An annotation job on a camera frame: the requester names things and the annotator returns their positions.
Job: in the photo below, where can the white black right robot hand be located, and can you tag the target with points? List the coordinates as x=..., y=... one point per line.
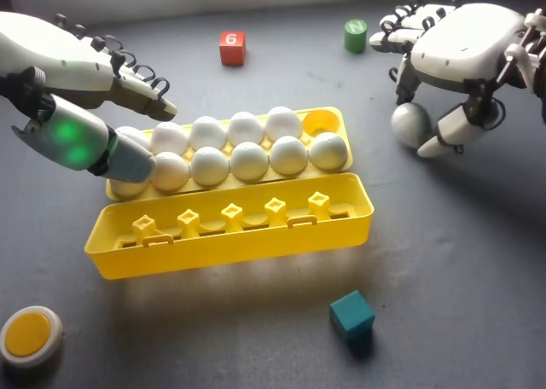
x=465, y=43

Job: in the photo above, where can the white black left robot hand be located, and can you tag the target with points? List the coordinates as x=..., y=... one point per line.
x=55, y=65

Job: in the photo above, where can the white toy egg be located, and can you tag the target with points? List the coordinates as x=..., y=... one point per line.
x=175, y=172
x=288, y=155
x=249, y=161
x=328, y=151
x=283, y=123
x=409, y=124
x=209, y=166
x=245, y=128
x=170, y=136
x=134, y=133
x=207, y=132
x=128, y=189

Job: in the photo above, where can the yellow egg carton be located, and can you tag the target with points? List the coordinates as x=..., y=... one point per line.
x=239, y=244

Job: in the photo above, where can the green cylinder with letter N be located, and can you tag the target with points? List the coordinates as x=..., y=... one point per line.
x=355, y=37

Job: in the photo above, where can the red cube with number six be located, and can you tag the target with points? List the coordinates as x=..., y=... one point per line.
x=232, y=50

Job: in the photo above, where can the grey table cloth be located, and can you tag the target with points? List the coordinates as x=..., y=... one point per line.
x=426, y=257

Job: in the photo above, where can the yellow button on white base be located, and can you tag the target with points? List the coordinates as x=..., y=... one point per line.
x=30, y=334

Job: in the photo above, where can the teal cube block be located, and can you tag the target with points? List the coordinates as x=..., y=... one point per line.
x=352, y=323

